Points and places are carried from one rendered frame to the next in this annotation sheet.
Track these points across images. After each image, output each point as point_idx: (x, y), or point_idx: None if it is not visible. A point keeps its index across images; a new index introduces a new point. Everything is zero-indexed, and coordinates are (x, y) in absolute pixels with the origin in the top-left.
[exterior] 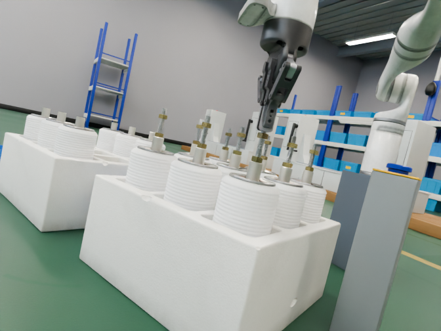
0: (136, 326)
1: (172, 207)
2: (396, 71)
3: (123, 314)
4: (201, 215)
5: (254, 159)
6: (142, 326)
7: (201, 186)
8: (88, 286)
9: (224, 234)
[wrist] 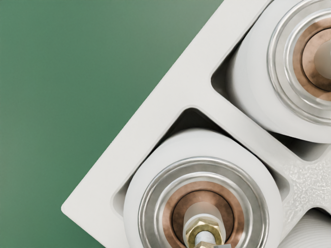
0: (163, 56)
1: (206, 42)
2: None
3: (181, 34)
4: (198, 107)
5: (191, 227)
6: (165, 63)
7: (245, 89)
8: None
9: (103, 153)
